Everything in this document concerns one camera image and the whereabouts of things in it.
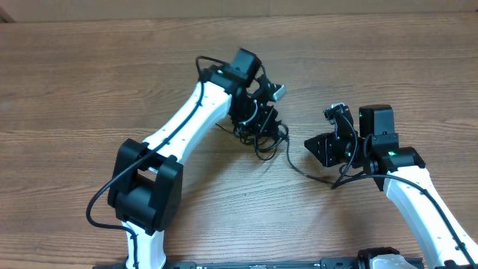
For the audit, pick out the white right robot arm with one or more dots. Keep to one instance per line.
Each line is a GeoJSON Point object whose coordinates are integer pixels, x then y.
{"type": "Point", "coordinates": [400, 173]}

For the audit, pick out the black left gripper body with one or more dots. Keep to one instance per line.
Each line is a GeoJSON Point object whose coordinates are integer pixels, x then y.
{"type": "Point", "coordinates": [252, 117]}

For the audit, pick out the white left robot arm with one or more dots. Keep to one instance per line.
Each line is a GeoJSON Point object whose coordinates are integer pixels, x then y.
{"type": "Point", "coordinates": [147, 180]}

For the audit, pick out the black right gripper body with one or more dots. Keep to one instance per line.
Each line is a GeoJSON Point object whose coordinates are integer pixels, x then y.
{"type": "Point", "coordinates": [340, 152]}

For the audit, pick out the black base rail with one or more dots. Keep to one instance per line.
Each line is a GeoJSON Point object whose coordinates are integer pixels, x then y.
{"type": "Point", "coordinates": [359, 262]}

